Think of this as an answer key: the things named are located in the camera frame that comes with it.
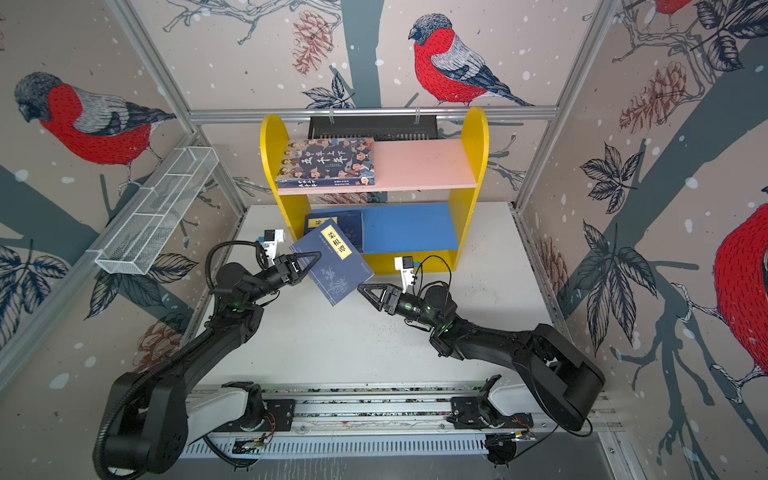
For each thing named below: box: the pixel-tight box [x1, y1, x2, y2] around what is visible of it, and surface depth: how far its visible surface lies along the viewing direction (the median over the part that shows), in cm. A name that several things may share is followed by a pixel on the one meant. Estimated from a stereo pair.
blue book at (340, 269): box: [289, 219, 375, 306], surface depth 74 cm
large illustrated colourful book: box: [276, 137, 375, 188], surface depth 73 cm
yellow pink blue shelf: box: [260, 108, 489, 276], surface depth 79 cm
